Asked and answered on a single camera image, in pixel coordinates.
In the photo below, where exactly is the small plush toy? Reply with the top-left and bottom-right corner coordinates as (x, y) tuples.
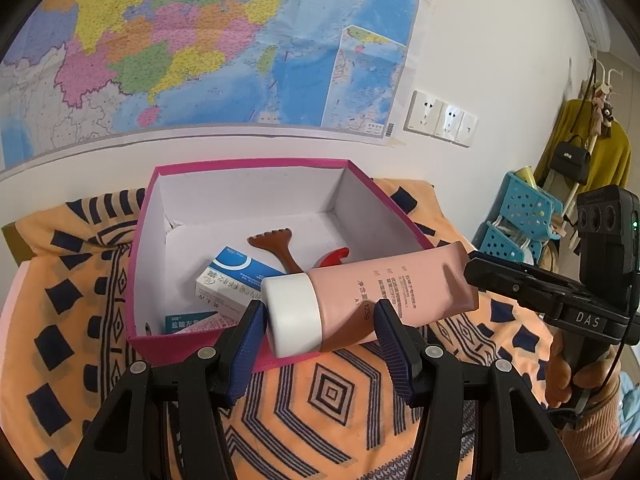
(592, 92), (617, 137)

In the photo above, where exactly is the red scraper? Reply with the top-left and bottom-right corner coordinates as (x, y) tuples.
(312, 247), (351, 268)

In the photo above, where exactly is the white air conditioner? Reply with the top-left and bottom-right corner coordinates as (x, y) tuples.
(555, 0), (613, 52)

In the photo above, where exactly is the yellow garment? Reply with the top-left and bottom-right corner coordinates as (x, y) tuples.
(532, 100), (633, 197)

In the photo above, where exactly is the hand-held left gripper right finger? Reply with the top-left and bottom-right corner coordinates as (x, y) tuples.
(372, 299), (583, 480)

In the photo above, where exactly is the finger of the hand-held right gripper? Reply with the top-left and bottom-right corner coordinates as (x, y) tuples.
(464, 261), (572, 322)
(470, 252), (583, 296)

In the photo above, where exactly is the white blue medicine box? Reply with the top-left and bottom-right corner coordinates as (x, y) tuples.
(195, 246), (287, 311)

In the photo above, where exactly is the pink cardboard box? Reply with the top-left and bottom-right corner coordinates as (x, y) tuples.
(125, 158), (436, 373)

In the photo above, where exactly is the brown wooden board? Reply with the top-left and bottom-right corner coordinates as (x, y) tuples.
(0, 222), (33, 263)

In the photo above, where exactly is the black handbag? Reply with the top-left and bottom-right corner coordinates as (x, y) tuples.
(549, 135), (592, 186)

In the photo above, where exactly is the blue plastic basket rack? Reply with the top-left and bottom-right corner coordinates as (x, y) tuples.
(472, 171), (566, 266)

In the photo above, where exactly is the person's right hand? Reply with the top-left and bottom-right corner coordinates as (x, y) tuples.
(544, 332), (577, 409)

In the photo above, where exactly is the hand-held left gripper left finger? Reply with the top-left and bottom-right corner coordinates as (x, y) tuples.
(62, 299), (268, 480)

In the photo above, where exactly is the person's right forearm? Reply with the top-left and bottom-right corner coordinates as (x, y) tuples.
(555, 375), (640, 480)

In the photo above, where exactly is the white wall socket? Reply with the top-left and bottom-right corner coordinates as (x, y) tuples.
(434, 101), (464, 142)
(404, 91), (444, 136)

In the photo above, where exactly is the white wall switch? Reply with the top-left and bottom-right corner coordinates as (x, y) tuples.
(456, 111), (479, 147)

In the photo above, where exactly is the pink tube with white cap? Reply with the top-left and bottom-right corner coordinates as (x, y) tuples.
(260, 240), (480, 359)

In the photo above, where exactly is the orange patterned blanket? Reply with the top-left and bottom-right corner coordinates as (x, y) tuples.
(0, 177), (566, 480)

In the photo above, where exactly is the white coat rack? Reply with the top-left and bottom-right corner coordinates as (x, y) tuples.
(582, 57), (626, 161)

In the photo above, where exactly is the pink bed sheet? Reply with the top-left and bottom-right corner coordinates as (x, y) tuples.
(0, 260), (33, 361)

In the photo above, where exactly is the brown comb scraper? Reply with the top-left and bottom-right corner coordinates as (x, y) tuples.
(247, 227), (301, 276)

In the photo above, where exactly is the black cable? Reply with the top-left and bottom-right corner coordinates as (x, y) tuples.
(550, 310), (640, 423)

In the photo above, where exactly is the colourful wall map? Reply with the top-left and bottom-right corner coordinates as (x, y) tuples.
(0, 0), (429, 173)

